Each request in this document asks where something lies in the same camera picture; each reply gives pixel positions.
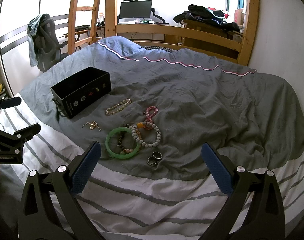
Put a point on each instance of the light blue shirt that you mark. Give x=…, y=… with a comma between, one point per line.
x=32, y=28

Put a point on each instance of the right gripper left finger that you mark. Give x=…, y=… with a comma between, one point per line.
x=38, y=218

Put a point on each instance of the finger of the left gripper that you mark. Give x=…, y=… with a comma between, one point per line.
x=11, y=145
x=11, y=102

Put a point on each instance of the green jade bangle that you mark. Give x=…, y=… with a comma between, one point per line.
x=124, y=153

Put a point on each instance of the grey duvet cover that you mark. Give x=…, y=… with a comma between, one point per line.
x=141, y=78

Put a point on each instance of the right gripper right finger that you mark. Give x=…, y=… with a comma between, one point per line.
x=265, y=218

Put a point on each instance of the dark computer desk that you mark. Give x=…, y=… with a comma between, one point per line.
x=140, y=31

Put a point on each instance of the black jewelry box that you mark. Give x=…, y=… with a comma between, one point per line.
x=73, y=94

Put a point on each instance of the white wardrobe sliding door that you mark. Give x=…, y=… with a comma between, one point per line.
x=14, y=47

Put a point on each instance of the black computer monitor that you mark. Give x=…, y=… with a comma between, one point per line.
x=135, y=9

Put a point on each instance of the wooden bunk bed frame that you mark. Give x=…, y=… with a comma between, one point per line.
x=248, y=34

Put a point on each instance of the pile of dark clothes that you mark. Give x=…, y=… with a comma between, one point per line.
x=215, y=18

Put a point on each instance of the wooden dresser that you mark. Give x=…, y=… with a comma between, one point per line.
x=208, y=38

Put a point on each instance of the wooden ladder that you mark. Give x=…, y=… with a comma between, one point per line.
x=74, y=11

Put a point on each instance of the black office chair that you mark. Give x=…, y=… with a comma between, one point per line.
x=47, y=47

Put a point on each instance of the wooden folding side table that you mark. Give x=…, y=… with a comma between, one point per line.
x=81, y=36

